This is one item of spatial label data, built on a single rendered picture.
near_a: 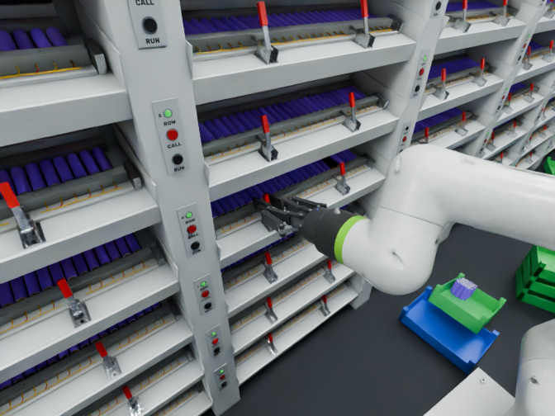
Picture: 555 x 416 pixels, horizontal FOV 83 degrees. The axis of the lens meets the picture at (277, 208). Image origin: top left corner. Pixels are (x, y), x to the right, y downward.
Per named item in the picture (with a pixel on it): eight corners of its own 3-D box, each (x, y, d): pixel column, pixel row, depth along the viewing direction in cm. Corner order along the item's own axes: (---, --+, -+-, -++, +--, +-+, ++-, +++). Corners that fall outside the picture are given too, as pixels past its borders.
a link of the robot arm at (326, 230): (368, 204, 56) (332, 223, 51) (369, 257, 61) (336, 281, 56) (343, 196, 60) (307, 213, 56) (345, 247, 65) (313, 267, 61)
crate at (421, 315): (491, 344, 127) (500, 333, 122) (467, 375, 117) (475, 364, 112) (424, 296, 146) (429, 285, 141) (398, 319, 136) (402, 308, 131)
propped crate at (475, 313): (453, 286, 151) (461, 271, 148) (496, 314, 138) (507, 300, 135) (427, 300, 131) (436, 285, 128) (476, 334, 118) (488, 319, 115)
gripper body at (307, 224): (314, 256, 60) (284, 239, 67) (344, 238, 64) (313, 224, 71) (310, 221, 56) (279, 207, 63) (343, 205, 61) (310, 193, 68)
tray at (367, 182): (380, 186, 104) (393, 165, 96) (218, 271, 73) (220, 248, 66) (339, 150, 112) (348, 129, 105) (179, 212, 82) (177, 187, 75)
